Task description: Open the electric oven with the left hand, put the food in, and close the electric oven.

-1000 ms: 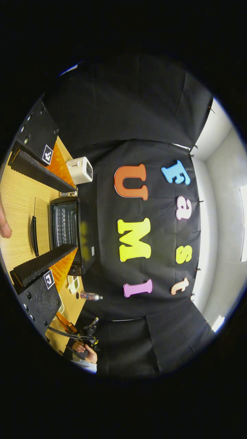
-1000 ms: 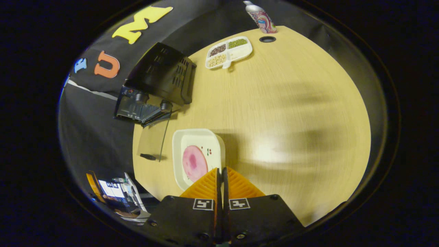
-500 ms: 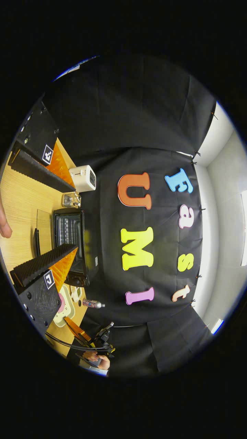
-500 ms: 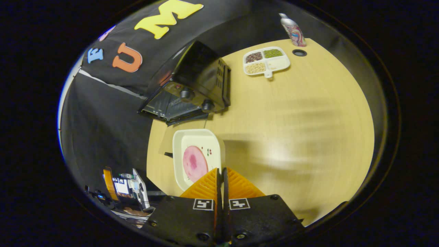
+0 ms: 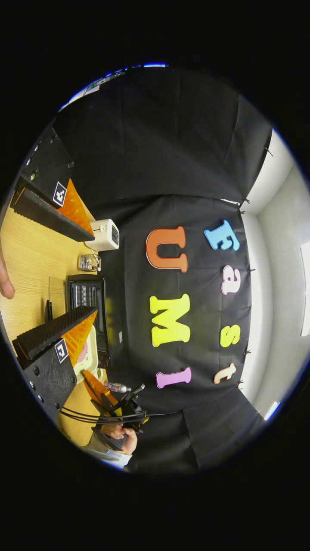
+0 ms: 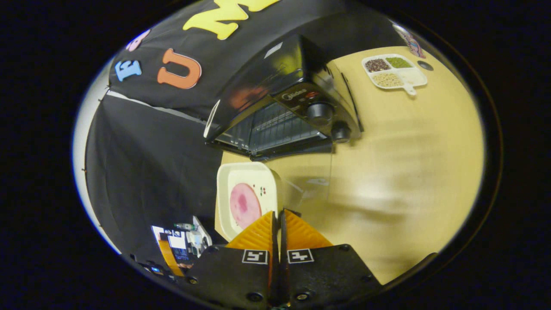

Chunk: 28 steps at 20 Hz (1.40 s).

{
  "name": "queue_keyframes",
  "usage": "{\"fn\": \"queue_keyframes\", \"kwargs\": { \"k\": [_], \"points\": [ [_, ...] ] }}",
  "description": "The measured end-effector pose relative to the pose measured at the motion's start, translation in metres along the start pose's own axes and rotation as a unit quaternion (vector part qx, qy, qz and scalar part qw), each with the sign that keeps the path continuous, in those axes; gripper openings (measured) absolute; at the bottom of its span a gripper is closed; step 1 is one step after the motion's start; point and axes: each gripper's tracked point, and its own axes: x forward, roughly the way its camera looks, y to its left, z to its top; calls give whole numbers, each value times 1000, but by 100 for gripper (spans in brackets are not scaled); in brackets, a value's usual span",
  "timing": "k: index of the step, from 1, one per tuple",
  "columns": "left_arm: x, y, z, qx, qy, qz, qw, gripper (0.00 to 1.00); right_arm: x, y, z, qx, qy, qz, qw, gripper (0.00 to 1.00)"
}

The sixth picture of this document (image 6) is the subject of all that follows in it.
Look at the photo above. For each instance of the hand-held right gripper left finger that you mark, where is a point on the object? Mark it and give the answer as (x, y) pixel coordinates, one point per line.
(232, 275)

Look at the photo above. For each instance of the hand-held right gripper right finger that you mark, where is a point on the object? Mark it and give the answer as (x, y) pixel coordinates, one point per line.
(327, 275)

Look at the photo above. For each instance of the pink ham slice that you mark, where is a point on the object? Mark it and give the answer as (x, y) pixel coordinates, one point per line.
(245, 204)

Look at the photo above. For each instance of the cream square plate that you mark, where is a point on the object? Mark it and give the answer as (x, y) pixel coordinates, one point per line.
(245, 172)

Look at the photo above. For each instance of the black electric oven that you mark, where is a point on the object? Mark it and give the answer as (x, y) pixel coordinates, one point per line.
(280, 73)

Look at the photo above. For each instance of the white divided plate with beans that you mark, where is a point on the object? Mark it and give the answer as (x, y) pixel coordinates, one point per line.
(409, 75)

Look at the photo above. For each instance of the silver patterned drink bottle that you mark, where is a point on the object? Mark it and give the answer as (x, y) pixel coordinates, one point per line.
(411, 43)

